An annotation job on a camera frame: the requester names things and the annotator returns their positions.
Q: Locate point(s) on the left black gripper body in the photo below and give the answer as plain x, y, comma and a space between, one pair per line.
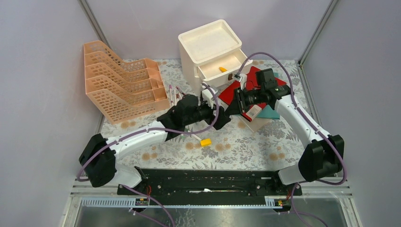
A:
203, 112

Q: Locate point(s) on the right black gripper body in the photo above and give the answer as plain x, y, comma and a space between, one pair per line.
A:
245, 99

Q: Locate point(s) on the white top drawer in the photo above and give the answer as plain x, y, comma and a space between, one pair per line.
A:
210, 73

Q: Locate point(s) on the white three-drawer cabinet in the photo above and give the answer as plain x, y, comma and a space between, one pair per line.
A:
203, 45

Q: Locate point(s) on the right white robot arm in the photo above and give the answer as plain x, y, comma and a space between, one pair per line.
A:
323, 152

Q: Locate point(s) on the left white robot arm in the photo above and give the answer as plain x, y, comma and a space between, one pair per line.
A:
99, 159

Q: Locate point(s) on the green capped white marker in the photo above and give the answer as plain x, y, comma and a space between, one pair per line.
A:
195, 136

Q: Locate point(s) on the teal folder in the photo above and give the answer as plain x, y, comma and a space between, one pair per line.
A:
267, 80

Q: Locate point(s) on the beige notebook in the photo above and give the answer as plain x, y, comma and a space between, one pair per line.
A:
258, 123

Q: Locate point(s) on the yellow eraser block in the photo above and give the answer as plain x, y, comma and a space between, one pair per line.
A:
205, 142

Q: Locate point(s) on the floral table mat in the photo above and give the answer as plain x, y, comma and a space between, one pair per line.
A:
234, 147

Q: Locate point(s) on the peach plastic file organizer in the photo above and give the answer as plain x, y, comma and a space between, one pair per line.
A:
122, 90

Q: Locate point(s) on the red ring binder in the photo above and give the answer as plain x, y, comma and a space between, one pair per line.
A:
251, 83

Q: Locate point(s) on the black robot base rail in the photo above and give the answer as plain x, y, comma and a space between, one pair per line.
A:
206, 187

